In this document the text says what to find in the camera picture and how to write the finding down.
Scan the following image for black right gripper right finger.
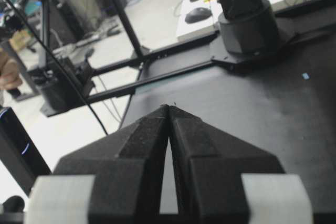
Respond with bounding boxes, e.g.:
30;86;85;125
169;106;313;223

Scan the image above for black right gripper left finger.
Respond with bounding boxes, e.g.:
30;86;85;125
27;105;169;223

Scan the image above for second black robot base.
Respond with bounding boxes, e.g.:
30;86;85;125
36;57;95;117

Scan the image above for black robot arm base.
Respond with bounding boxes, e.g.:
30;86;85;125
218;0;280;54

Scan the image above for person's hand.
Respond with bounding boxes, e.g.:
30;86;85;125
1;49;23;90

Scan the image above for black device with blue light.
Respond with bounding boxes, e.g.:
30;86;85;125
1;107;51;196

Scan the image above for small blue sticker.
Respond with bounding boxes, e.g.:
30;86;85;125
302;73;309;80

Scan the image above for black computer mouse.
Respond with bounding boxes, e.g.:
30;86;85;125
185;7;212;24

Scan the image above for black metal frame rail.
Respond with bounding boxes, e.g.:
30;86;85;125
86;32;218;104

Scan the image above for black cable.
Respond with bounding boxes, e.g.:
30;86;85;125
0;0;109;135

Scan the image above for black diagonal frame strut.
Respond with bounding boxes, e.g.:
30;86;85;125
111;0;144;60

